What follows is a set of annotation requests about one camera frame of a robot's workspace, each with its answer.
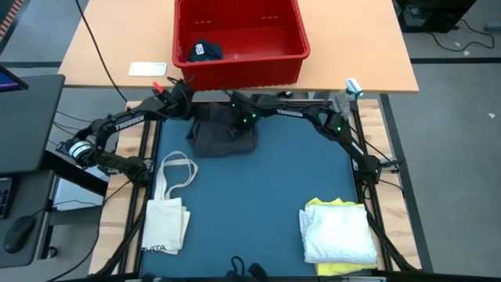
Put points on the clear plastic spray bottle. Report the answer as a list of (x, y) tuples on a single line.
[(354, 87)]

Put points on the black computer tower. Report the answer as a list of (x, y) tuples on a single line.
[(434, 15)]

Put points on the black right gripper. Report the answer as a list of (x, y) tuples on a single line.
[(244, 109)]

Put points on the black computer mouse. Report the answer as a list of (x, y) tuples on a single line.
[(17, 235)]

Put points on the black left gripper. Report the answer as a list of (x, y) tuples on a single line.
[(182, 100)]

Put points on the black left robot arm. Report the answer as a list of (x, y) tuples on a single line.
[(117, 125)]

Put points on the grey power strip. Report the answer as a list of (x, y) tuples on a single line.
[(493, 26)]

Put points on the white flat panel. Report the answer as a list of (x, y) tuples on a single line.
[(78, 192)]

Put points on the white lace garment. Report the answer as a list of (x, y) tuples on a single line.
[(336, 235)]

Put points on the red tape tag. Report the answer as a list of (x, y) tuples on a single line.
[(157, 87)]

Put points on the dark grey garment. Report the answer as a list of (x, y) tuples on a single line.
[(219, 137)]

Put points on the black aluminium table frame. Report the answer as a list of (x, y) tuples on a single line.
[(293, 280)]

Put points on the black keyboard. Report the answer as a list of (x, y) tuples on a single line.
[(4, 197)]

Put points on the blue table mat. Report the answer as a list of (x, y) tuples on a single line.
[(254, 196)]

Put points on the yellow shirt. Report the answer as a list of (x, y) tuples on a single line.
[(340, 269)]

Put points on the black side desk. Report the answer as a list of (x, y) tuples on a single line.
[(27, 196)]

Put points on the navy garment with white tag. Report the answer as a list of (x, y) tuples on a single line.
[(213, 51)]

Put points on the light wooden desk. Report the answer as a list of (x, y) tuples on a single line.
[(352, 39)]

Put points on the red plastic laundry basket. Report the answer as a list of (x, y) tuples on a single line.
[(242, 76)]

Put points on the white card on desk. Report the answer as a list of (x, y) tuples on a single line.
[(148, 69)]

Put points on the black computer monitor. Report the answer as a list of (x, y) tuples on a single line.
[(27, 125)]

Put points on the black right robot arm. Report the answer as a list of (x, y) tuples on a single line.
[(297, 113)]

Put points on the cream canvas tote bag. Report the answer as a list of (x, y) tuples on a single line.
[(164, 227)]

